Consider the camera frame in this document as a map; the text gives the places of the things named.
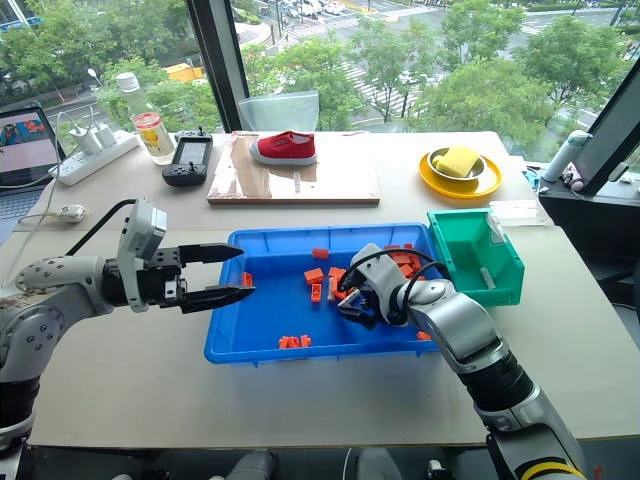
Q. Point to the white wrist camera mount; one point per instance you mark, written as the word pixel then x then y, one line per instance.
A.
pixel 142 225
pixel 382 275

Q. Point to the yellow plate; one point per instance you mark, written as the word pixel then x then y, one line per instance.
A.
pixel 460 189

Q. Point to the green plastic bin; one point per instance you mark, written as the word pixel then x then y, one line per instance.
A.
pixel 475 260

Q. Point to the metal bowl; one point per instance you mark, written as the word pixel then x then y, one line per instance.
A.
pixel 477 172

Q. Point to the clear water bottle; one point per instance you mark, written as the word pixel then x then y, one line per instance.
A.
pixel 150 130

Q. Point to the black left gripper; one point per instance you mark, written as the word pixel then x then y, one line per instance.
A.
pixel 162 280

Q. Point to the black window frame pillar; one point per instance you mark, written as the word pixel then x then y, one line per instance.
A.
pixel 220 65

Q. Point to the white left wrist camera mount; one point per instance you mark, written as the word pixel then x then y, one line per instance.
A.
pixel 142 225

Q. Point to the white computer mouse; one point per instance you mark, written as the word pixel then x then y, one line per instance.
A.
pixel 71 213

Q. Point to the black handheld remote controller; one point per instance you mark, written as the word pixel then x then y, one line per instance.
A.
pixel 190 157

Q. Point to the red canvas shoe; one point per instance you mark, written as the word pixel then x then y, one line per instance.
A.
pixel 285 149

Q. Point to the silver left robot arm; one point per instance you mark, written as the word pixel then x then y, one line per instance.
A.
pixel 45 305

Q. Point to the laptop computer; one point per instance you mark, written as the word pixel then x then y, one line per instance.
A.
pixel 25 150

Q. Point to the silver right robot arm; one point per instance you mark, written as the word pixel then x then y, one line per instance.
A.
pixel 470 335

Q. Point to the white cylindrical bottle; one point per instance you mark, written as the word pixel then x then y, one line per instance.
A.
pixel 562 157

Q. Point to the white charger plug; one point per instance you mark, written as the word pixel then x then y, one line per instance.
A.
pixel 106 135
pixel 85 139

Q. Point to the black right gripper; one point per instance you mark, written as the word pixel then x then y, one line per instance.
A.
pixel 367 312

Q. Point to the dark monitor panel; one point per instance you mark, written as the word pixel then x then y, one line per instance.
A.
pixel 607 135

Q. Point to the dark rounded shape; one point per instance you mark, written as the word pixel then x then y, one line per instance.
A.
pixel 252 466

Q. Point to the clear plastic strip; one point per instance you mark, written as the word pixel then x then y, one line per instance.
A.
pixel 517 212

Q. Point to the blue plastic bin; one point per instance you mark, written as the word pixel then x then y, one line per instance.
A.
pixel 270 320

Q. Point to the clear plastic bag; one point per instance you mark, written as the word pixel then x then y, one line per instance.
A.
pixel 280 112

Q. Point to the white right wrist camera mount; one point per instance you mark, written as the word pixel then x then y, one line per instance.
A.
pixel 382 275

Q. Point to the white power strip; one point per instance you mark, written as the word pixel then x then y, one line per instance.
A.
pixel 85 162

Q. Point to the wooden board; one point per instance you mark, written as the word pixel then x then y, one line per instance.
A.
pixel 325 185

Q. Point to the yellow sponge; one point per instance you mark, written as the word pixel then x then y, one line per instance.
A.
pixel 457 161

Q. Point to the small pink object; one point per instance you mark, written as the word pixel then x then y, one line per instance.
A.
pixel 574 177

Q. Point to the white battery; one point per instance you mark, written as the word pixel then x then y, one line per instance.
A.
pixel 487 278

